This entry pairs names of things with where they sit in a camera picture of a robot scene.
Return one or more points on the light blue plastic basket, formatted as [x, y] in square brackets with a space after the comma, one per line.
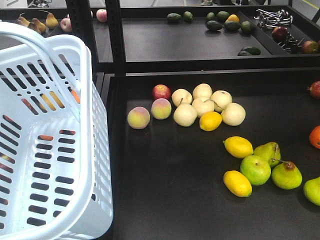
[55, 175]

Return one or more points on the peach right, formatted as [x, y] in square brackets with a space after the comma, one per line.
[161, 109]

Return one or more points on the peach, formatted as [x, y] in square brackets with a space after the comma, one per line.
[161, 109]
[138, 118]

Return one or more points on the peach left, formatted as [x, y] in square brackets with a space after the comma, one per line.
[138, 118]

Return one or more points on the white pear front left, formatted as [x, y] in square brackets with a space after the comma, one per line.
[185, 114]

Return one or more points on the white pear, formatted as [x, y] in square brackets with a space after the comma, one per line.
[185, 114]
[233, 114]

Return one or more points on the red apple back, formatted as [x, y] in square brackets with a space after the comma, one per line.
[161, 91]

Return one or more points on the lemon middle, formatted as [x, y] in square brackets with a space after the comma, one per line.
[210, 121]

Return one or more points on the lemon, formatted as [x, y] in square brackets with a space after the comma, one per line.
[237, 183]
[210, 121]
[238, 147]

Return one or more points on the black wooden produce stand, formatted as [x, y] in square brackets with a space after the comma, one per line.
[167, 180]

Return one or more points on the white pear front right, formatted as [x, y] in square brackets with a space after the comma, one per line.
[233, 114]

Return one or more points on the lemon upper right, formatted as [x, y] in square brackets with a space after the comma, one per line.
[238, 147]

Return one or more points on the lemon lower right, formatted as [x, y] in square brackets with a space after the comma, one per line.
[237, 183]

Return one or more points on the green apple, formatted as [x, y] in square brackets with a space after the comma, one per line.
[255, 169]

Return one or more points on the green pear with brown top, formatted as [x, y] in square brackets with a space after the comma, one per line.
[286, 176]

